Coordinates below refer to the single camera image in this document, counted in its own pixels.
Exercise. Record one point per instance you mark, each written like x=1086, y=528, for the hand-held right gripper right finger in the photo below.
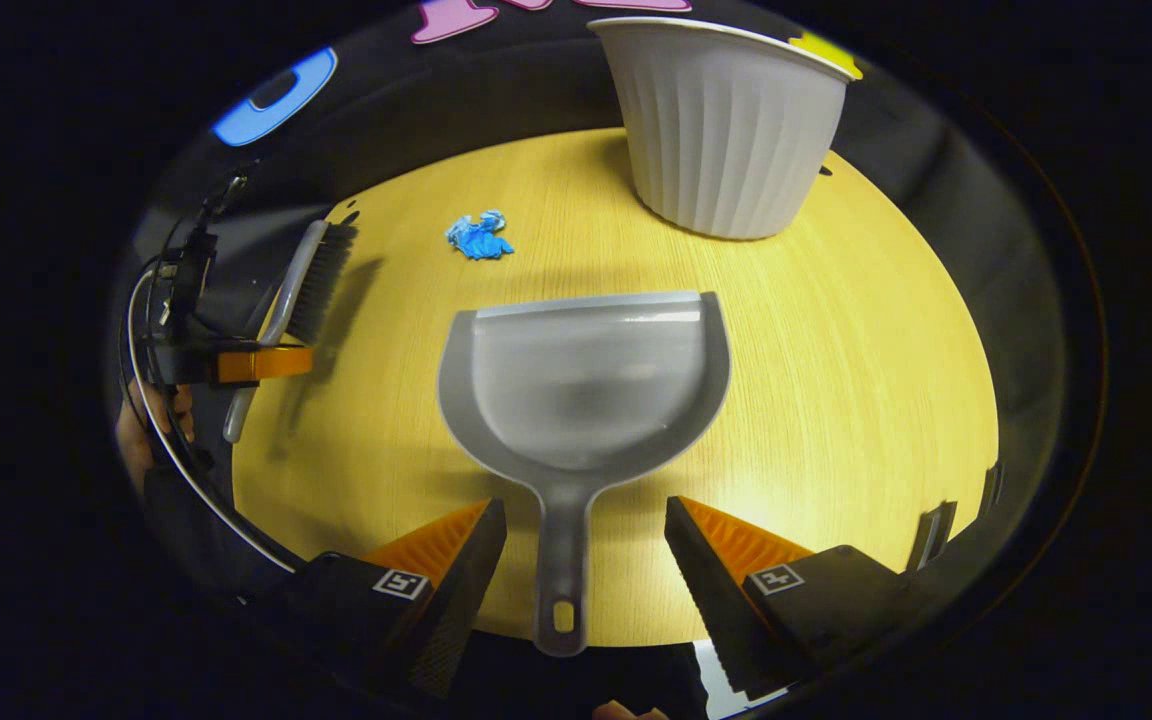
x=706, y=600

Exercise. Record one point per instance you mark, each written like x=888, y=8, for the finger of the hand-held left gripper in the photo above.
x=266, y=364

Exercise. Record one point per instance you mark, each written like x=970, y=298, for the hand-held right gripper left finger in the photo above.
x=461, y=590

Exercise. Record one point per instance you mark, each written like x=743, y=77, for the small grey broom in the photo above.
x=316, y=275

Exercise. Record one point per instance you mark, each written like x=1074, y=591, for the grey dustpan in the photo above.
x=586, y=390

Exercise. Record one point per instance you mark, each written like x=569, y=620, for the blue paper trash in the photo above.
x=479, y=238

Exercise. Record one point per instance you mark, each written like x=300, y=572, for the grey ribbed garbage bin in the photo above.
x=726, y=140

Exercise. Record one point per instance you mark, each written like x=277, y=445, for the black table clamp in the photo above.
x=934, y=535
x=992, y=487

